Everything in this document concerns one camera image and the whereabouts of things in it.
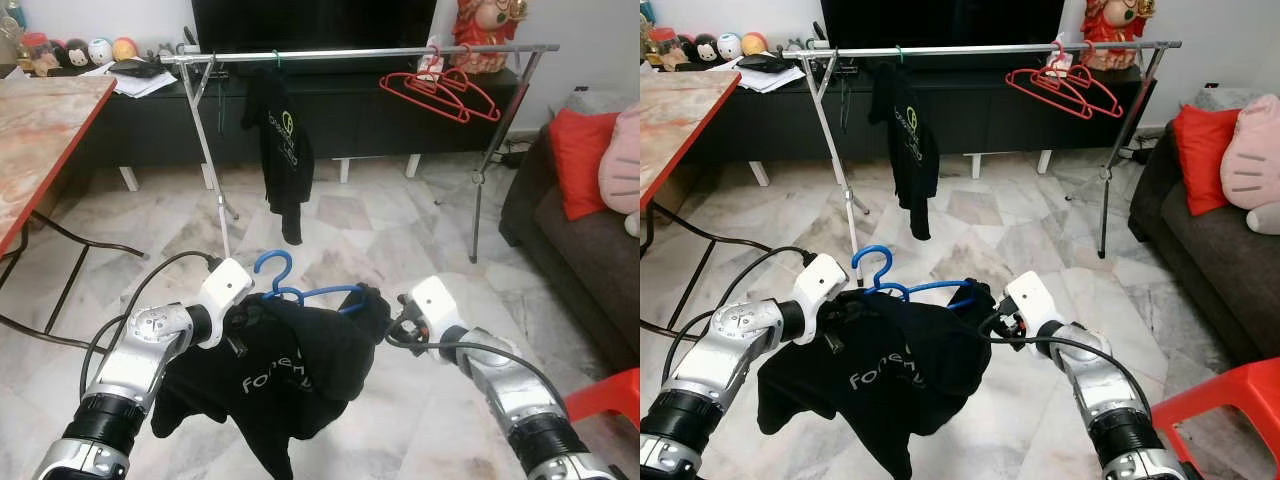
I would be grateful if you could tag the blue plastic hanger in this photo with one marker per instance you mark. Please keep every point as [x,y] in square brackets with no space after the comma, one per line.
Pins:
[330,290]
[930,287]

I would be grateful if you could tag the black fonemax T-shirt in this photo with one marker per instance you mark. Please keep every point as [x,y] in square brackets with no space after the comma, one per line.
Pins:
[880,380]
[280,380]
[283,150]
[908,145]

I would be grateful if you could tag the red plastic hanger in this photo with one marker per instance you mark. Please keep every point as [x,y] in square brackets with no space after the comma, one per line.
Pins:
[495,117]
[465,118]
[1088,115]
[1118,112]

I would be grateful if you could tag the dark grey fabric sofa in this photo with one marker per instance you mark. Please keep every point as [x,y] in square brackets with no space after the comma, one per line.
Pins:
[1210,265]
[580,275]

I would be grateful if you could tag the red plastic stool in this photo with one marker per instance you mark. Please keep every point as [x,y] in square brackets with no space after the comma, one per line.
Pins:
[1230,400]
[605,395]

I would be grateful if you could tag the red cushion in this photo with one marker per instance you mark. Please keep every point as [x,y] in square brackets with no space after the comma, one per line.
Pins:
[578,160]
[1200,155]

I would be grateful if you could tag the white pink tissue box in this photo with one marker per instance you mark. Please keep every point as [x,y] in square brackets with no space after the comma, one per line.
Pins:
[1057,62]
[432,68]

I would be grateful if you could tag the pink cat face cushion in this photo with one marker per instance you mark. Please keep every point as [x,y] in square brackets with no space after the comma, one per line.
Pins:
[1255,165]
[622,160]

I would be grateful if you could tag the silver metal clothes rack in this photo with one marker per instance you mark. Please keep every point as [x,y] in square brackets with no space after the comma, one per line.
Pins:
[980,49]
[340,52]

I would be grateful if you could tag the side table white lace cloth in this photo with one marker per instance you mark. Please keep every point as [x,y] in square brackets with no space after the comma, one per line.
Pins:
[595,100]
[1230,98]

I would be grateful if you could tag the red robed deity statue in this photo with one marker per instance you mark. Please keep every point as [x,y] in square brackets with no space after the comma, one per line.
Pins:
[1115,32]
[490,35]

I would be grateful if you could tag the black flat screen television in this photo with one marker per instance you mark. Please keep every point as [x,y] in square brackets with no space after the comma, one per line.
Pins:
[310,25]
[940,22]

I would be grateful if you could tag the white paper sheets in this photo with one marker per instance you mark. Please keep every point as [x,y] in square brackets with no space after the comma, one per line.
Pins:
[765,82]
[140,87]

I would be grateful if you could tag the flat black pouch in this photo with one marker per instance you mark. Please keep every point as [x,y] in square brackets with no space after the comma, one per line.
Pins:
[762,63]
[135,68]

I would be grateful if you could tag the orange round toy figure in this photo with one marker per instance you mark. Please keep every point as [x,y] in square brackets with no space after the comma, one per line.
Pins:
[755,44]
[125,49]

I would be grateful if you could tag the white round toy figure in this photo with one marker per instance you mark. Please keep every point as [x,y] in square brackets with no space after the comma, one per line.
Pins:
[730,46]
[100,51]

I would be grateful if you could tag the dark round toy figure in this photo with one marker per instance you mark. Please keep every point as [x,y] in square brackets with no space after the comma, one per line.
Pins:
[76,53]
[706,48]

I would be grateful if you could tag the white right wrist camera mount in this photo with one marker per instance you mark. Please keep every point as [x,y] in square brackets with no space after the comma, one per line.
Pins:
[1038,300]
[438,305]

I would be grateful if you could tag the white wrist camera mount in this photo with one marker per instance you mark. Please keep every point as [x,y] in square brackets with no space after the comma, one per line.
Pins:
[820,290]
[225,295]
[1038,300]
[438,305]

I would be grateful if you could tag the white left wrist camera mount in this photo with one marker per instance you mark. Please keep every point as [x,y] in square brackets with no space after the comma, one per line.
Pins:
[820,290]
[225,295]

